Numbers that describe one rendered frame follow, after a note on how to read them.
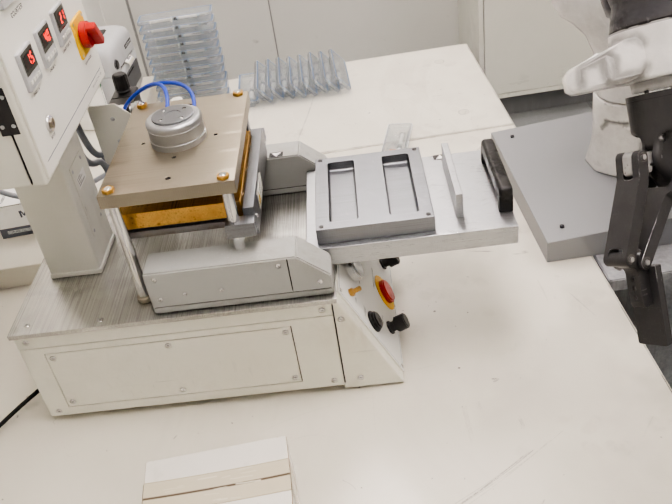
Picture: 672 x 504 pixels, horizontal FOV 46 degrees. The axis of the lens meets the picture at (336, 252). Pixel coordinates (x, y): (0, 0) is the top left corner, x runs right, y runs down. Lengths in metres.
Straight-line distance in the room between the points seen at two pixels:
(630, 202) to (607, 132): 0.82
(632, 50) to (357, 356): 0.61
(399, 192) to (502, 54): 2.23
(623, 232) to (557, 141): 0.96
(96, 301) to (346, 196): 0.39
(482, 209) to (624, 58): 0.47
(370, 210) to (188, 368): 0.35
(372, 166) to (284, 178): 0.16
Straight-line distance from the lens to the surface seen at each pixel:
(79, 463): 1.22
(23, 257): 1.61
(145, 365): 1.17
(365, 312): 1.15
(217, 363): 1.16
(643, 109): 0.73
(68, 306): 1.19
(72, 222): 1.19
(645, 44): 0.72
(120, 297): 1.17
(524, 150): 1.62
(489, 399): 1.16
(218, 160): 1.06
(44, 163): 1.02
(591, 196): 1.48
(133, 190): 1.04
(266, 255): 1.05
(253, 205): 1.05
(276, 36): 3.64
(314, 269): 1.05
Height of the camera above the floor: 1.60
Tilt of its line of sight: 36 degrees down
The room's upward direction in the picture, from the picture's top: 9 degrees counter-clockwise
